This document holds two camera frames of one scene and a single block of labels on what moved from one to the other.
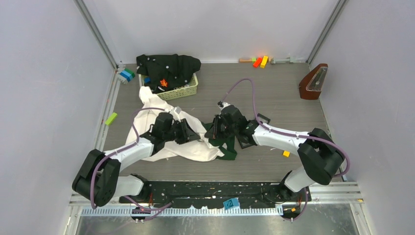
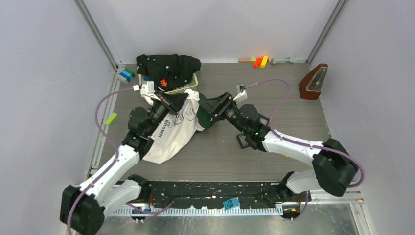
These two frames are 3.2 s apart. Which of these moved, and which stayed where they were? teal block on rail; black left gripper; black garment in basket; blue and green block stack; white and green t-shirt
Moved: black left gripper; white and green t-shirt
Stayed: teal block on rail; black garment in basket; blue and green block stack
